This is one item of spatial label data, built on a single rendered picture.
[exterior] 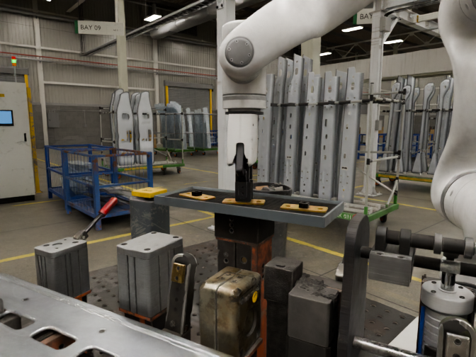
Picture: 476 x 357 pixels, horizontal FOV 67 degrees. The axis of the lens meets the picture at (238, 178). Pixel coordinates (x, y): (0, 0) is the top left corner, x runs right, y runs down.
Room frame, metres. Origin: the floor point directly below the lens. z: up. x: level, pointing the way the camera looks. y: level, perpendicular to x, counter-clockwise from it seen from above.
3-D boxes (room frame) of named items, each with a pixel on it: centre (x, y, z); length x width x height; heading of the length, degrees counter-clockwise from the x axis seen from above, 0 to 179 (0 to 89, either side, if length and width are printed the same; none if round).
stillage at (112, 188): (5.01, 1.86, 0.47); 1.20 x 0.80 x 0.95; 42
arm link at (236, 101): (0.71, -0.01, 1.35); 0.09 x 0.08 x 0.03; 170
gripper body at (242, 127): (0.70, -0.01, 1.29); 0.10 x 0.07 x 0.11; 170
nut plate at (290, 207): (0.65, -0.12, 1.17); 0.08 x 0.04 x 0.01; 69
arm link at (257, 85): (0.70, -0.01, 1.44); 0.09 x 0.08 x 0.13; 175
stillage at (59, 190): (6.11, 2.74, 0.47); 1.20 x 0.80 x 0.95; 39
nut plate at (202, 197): (0.76, 0.09, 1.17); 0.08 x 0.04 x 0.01; 46
